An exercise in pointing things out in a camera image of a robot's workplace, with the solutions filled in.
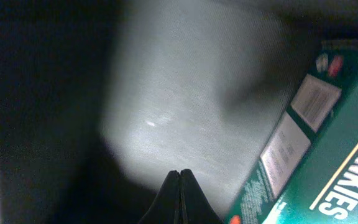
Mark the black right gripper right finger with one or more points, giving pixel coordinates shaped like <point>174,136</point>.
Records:
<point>195,208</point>

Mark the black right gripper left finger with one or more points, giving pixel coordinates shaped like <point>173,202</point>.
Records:
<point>165,207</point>

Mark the black gift box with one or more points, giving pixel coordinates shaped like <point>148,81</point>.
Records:
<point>99,100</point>

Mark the teal Chunkies cookie box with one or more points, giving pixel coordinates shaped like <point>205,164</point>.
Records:
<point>308,170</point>

